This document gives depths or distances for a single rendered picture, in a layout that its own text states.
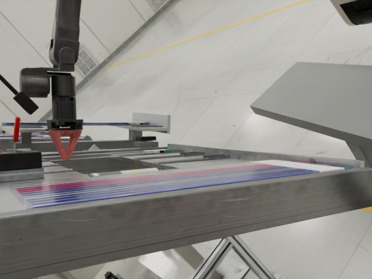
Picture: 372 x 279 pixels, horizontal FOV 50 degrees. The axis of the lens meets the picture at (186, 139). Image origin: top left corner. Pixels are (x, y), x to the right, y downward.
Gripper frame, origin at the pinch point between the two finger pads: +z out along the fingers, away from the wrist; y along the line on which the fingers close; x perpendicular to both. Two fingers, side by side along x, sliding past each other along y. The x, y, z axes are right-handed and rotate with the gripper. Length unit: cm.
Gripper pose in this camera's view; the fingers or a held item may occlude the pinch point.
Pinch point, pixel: (65, 156)
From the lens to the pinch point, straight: 101.8
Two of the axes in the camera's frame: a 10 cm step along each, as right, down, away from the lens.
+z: 0.1, 10.0, 0.5
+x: 8.5, -0.4, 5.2
